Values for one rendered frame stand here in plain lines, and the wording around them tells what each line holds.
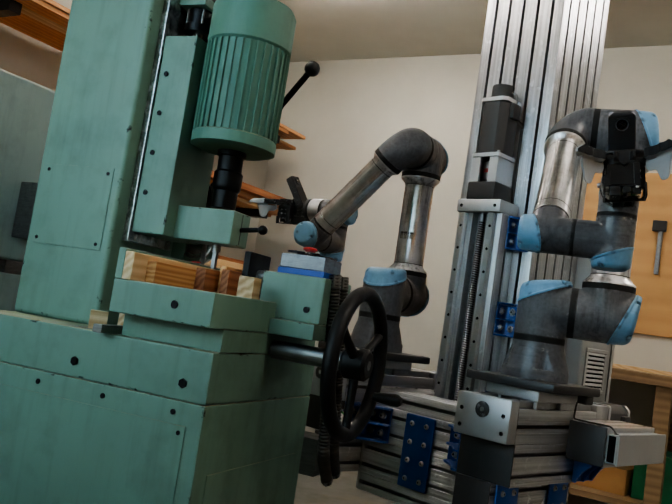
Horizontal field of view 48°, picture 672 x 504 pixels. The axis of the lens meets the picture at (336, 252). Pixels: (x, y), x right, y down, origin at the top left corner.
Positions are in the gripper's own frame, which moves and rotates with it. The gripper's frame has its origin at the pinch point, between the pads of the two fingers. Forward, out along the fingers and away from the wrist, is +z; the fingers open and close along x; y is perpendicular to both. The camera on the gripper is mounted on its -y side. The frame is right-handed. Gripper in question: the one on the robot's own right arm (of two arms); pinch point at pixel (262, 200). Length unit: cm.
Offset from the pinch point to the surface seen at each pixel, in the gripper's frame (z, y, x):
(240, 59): -56, -25, -86
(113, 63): -28, -23, -93
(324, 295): -77, 20, -82
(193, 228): -48, 10, -87
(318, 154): 138, -44, 249
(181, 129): -44, -10, -88
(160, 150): -40, -6, -90
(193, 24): -39, -34, -82
